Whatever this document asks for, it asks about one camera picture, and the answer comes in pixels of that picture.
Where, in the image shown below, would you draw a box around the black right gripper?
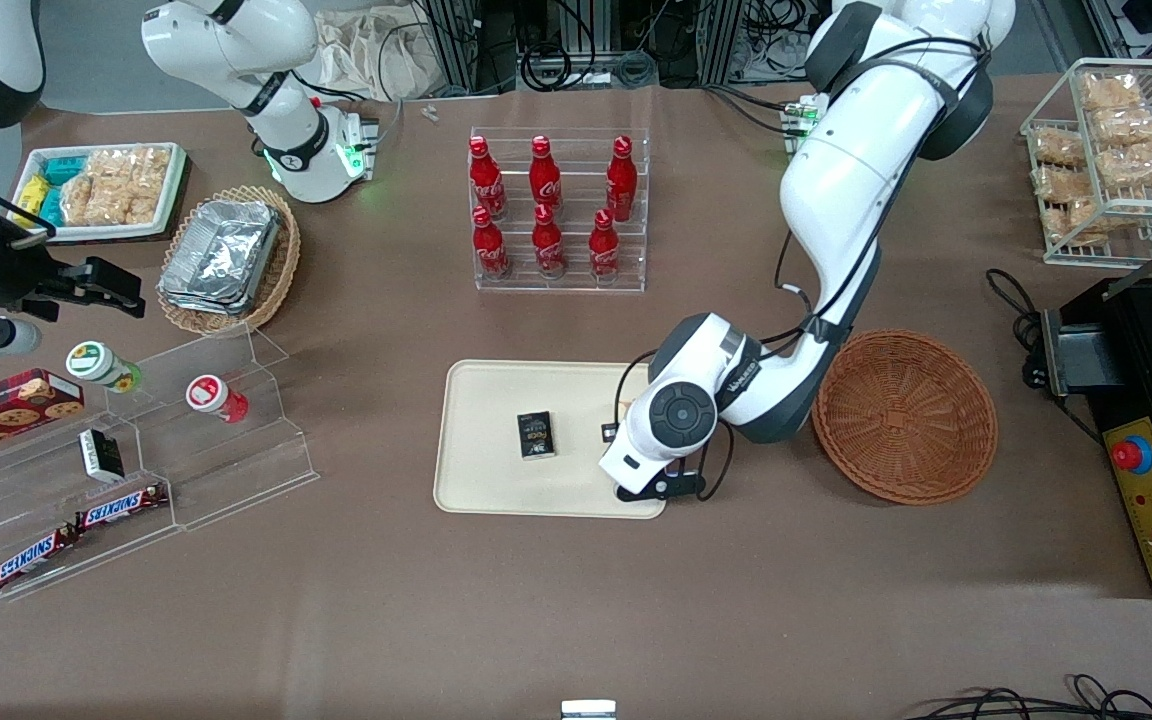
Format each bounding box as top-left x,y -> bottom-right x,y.
0,224 -> 148,321

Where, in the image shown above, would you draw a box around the cream plastic serving tray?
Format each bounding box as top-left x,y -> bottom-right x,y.
433,359 -> 670,520

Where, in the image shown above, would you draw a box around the small black box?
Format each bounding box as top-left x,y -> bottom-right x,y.
516,410 -> 558,462

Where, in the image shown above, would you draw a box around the cup with red lid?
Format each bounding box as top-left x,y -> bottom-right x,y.
185,373 -> 250,424

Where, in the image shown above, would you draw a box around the bagged fried snack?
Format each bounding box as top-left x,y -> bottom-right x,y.
1090,105 -> 1152,147
1045,200 -> 1118,247
1095,140 -> 1152,189
1032,165 -> 1098,205
1080,72 -> 1145,112
1030,127 -> 1088,169

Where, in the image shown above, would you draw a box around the cup with green yellow lid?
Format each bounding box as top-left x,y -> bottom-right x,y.
65,340 -> 143,394

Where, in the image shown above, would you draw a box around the white rectangular snack tray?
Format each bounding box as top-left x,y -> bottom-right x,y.
10,141 -> 189,245

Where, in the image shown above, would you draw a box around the red cola bottle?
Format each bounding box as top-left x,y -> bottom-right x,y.
588,208 -> 621,284
606,135 -> 639,223
531,203 -> 566,280
529,135 -> 563,212
468,136 -> 507,221
472,206 -> 511,281

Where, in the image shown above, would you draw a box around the aluminium frame rack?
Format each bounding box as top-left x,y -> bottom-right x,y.
414,0 -> 822,93

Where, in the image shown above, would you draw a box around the stacked aluminium foil containers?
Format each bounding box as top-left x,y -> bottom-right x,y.
157,199 -> 284,317

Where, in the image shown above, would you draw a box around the black appliance power cable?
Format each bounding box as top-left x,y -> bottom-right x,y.
985,267 -> 1049,389

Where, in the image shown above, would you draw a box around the brown round wicker basket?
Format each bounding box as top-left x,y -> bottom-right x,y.
812,330 -> 1000,506

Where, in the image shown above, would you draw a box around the black appliance with metal bracket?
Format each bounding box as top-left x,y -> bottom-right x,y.
1040,220 -> 1152,600

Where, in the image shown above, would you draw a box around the clear acrylic bottle rack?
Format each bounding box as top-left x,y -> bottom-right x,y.
469,126 -> 651,294

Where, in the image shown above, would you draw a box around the black white small carton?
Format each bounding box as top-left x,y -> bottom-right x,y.
78,427 -> 126,484

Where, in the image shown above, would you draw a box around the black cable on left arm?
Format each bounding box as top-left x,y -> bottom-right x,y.
774,38 -> 989,353

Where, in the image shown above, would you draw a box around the light oval wicker basket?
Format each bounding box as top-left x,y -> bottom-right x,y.
156,184 -> 303,338

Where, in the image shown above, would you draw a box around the Snickers chocolate bar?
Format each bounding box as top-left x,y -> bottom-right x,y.
0,526 -> 83,592
75,483 -> 170,532

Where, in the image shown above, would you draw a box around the beige cloth bags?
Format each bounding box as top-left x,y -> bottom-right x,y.
319,6 -> 439,102

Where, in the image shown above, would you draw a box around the green arm base connector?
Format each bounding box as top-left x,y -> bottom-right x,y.
781,93 -> 830,153

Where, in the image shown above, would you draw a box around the black floor cables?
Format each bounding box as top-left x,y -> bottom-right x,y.
904,674 -> 1152,720

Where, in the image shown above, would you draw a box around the red cookie box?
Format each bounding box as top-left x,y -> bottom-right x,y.
0,369 -> 86,464

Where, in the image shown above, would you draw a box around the clear rice cracker bag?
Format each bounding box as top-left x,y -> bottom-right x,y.
60,149 -> 122,228
112,146 -> 174,227

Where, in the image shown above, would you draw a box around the clear acrylic stepped display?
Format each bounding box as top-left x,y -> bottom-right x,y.
0,328 -> 321,603

